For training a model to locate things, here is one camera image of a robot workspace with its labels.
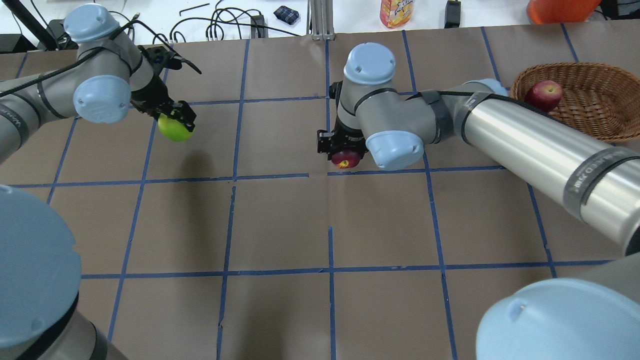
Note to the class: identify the red yellow apple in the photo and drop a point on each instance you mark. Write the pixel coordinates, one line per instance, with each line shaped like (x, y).
(546, 95)

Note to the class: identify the black allen key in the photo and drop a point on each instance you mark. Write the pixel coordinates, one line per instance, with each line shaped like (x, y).
(192, 8)

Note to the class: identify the black monitor stand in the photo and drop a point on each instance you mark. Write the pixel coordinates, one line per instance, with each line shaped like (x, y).
(36, 25)

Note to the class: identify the dark blue checkered pouch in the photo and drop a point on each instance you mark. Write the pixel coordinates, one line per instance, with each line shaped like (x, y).
(287, 15)

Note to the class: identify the aluminium frame post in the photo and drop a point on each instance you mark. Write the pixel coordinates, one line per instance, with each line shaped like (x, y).
(320, 20)

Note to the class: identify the green apple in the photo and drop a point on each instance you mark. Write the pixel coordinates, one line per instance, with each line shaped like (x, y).
(172, 129)

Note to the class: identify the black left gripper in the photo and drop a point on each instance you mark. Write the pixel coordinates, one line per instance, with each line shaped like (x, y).
(152, 94)

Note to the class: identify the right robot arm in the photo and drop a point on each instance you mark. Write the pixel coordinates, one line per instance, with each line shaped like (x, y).
(594, 316)

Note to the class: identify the orange round object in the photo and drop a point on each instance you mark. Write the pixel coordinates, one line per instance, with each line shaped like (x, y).
(560, 11)

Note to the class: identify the dark red apple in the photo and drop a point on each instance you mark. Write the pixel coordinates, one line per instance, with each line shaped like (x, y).
(346, 159)

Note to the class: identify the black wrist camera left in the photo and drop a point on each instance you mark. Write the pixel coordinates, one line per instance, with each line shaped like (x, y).
(160, 58)

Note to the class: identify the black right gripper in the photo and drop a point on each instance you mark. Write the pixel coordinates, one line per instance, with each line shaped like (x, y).
(346, 134)

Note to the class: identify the orange drink bottle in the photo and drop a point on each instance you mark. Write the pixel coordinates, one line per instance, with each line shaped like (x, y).
(396, 13)

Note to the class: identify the woven wicker basket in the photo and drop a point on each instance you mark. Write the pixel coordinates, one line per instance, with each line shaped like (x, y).
(600, 100)

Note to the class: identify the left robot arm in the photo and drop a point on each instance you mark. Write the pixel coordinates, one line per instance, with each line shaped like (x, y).
(41, 272)

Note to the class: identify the black power adapter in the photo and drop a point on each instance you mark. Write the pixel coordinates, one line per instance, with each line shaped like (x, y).
(258, 28)

